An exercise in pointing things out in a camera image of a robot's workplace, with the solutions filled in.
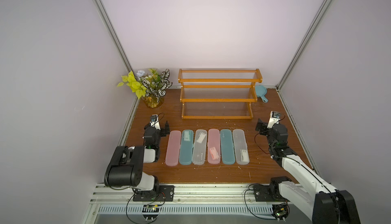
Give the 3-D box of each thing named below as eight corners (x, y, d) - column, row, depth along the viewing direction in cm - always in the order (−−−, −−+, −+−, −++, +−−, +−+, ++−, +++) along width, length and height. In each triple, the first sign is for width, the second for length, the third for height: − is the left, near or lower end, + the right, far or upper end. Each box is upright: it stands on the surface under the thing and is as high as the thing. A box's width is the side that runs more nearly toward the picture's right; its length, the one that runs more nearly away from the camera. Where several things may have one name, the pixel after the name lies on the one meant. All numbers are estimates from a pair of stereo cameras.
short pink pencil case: (208, 164, 85) (208, 162, 83) (207, 130, 99) (207, 128, 97) (222, 164, 85) (222, 162, 83) (219, 130, 98) (219, 128, 97)
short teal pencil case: (222, 164, 84) (223, 163, 83) (219, 131, 98) (219, 129, 97) (236, 164, 84) (236, 163, 83) (231, 130, 98) (231, 129, 96)
